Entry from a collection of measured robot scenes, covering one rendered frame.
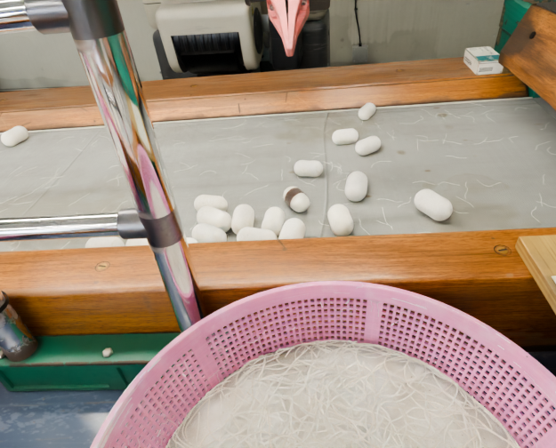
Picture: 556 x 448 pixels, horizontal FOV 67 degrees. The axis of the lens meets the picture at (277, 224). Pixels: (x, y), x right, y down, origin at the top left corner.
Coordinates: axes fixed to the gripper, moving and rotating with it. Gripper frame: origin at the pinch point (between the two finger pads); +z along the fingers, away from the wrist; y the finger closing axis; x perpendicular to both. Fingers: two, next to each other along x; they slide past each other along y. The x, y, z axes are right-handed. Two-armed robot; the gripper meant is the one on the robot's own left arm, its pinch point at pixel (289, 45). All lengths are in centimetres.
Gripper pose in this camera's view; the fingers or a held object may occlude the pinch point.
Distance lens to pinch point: 49.2
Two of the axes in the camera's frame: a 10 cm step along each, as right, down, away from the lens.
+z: 0.3, 9.8, -1.9
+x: 0.9, 1.9, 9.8
